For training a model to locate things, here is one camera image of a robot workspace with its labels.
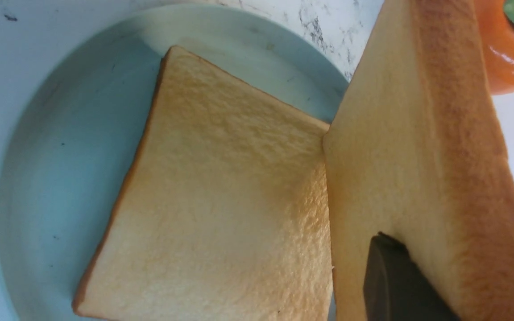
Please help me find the orange persimmon with leaves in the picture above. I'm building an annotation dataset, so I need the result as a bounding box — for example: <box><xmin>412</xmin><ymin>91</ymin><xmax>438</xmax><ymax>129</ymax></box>
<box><xmin>474</xmin><ymin>0</ymin><xmax>514</xmax><ymax>95</ymax></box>

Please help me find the toasted bread slice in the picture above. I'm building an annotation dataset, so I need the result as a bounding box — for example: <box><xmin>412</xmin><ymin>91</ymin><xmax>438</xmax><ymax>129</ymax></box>
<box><xmin>72</xmin><ymin>45</ymin><xmax>332</xmax><ymax>321</ymax></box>
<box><xmin>323</xmin><ymin>0</ymin><xmax>514</xmax><ymax>321</ymax></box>

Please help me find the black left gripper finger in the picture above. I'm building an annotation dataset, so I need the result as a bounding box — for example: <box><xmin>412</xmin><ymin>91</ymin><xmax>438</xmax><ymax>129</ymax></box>
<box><xmin>363</xmin><ymin>232</ymin><xmax>459</xmax><ymax>321</ymax></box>

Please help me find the light green round plate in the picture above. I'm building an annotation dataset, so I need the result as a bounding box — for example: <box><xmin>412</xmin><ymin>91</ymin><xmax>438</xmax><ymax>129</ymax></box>
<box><xmin>0</xmin><ymin>3</ymin><xmax>349</xmax><ymax>321</ymax></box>

